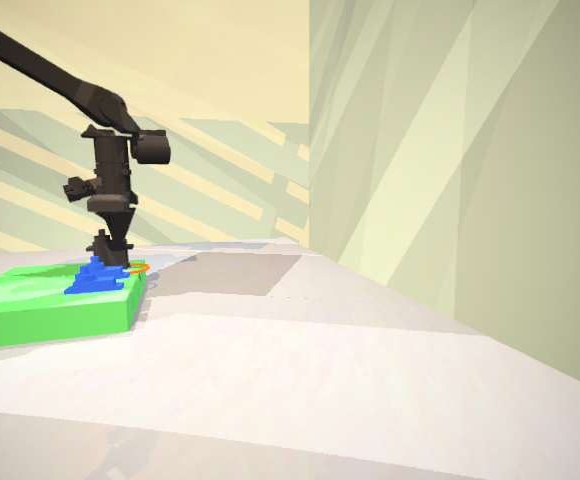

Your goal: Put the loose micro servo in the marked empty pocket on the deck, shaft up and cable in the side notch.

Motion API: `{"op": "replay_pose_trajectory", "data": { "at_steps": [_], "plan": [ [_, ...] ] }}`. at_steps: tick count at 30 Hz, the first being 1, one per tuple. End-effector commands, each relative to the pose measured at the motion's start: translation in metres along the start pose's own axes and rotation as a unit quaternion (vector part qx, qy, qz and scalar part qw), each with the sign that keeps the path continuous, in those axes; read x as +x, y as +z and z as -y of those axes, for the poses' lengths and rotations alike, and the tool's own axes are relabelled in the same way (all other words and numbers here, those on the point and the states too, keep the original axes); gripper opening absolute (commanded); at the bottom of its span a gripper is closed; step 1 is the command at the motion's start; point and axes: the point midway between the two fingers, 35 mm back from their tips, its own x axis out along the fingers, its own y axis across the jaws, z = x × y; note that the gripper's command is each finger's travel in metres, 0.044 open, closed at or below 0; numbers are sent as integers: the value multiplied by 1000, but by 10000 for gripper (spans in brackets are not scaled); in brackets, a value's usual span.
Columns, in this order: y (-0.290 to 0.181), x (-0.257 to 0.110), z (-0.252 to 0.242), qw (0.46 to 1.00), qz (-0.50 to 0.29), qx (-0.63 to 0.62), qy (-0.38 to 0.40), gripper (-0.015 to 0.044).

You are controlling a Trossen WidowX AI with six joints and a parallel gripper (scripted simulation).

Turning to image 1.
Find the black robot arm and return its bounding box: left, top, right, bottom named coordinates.
left=0, top=31, right=171, bottom=202

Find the dark grey micro servo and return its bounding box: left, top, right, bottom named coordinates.
left=86, top=229, right=150, bottom=273

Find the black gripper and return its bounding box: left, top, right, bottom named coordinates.
left=87, top=163, right=139, bottom=247

